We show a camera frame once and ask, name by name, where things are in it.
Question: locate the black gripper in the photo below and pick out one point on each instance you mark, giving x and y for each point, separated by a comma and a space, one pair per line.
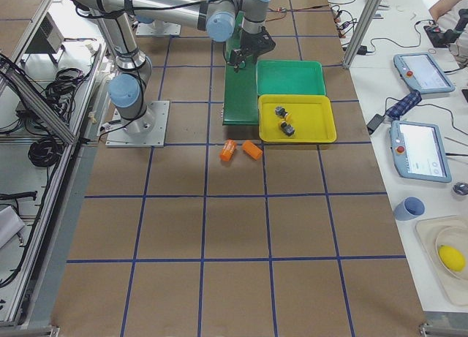
247, 45

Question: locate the orange cylinder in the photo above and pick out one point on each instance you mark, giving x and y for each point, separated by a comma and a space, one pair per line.
228, 150
252, 150

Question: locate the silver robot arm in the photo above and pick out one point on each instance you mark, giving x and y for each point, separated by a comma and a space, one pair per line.
219, 19

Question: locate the green plastic tray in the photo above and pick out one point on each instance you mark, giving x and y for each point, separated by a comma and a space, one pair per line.
290, 77

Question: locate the green conveyor belt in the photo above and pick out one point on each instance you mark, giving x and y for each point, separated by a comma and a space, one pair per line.
240, 95

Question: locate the yellow plastic tray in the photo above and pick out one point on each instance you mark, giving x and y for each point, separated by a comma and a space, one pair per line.
311, 117

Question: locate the black power adapter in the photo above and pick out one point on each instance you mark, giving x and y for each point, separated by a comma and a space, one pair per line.
374, 123

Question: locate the far teach pendant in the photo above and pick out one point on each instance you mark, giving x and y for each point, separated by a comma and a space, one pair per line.
422, 73

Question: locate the teach pendant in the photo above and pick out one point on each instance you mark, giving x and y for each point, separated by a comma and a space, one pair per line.
422, 73
418, 151

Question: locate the grey control box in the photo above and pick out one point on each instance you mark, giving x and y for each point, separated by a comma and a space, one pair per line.
47, 40

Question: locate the near teach pendant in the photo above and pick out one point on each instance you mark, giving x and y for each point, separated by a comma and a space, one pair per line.
418, 151

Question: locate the blue cup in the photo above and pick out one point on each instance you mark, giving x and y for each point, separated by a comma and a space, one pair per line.
409, 208

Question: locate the beige tray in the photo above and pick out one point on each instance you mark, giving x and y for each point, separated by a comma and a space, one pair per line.
427, 230

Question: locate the white bowl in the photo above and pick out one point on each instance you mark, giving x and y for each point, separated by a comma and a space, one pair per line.
457, 238

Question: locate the yellow lemon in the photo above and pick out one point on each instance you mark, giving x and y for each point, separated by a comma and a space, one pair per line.
452, 258

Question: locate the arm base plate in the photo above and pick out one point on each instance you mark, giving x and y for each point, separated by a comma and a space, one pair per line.
158, 29
145, 132

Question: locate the aluminium frame post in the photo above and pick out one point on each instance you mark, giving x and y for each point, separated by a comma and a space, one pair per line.
364, 22

